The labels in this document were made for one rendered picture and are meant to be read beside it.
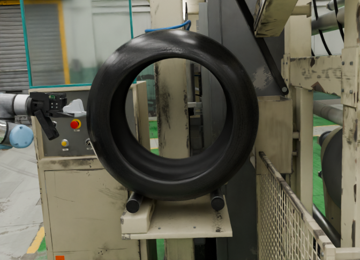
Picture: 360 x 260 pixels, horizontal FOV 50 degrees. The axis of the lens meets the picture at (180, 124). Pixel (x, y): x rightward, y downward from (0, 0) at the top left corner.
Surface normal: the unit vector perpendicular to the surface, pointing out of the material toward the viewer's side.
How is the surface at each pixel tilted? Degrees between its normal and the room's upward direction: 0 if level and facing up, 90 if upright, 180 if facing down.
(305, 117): 90
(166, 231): 0
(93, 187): 90
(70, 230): 90
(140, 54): 80
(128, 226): 90
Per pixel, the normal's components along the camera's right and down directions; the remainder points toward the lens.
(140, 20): 0.14, 0.15
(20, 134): 0.70, 0.08
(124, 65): -0.16, 0.02
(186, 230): -0.05, -0.99
